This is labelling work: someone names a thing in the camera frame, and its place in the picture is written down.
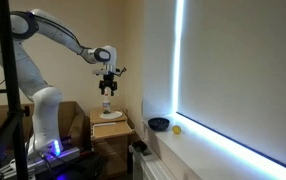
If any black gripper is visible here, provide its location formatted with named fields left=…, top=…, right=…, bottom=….
left=98, top=73, right=118, bottom=97

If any dark blue ceramic bowl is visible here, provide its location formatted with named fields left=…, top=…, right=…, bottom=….
left=147, top=117, right=171, bottom=132

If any robot base platform with lights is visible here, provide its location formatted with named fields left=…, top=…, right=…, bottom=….
left=0, top=141, right=81, bottom=178

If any wooden pull-out nightstand shelf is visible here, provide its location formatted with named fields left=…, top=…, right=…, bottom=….
left=91, top=120, right=136, bottom=141

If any wooden nightstand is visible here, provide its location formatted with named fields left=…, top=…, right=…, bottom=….
left=89, top=106, right=137, bottom=179

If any white window sill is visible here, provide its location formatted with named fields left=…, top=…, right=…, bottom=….
left=142, top=112, right=286, bottom=180

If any small white bottle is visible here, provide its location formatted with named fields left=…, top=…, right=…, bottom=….
left=102, top=88, right=113, bottom=114

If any white round plate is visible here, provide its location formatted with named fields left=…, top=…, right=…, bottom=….
left=99, top=110, right=124, bottom=120

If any black and grey sock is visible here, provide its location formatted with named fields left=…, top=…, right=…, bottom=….
left=131, top=140, right=152, bottom=156

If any yellow lemon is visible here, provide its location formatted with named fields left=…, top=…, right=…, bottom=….
left=171, top=124, right=182, bottom=135

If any white perforated heater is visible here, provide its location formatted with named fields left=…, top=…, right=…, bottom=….
left=131, top=146, right=177, bottom=180

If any black metal stand pole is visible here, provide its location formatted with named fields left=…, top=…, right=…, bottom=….
left=0, top=0, right=30, bottom=180

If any grey roller blind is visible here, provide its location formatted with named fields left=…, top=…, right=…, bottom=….
left=177, top=0, right=286, bottom=177

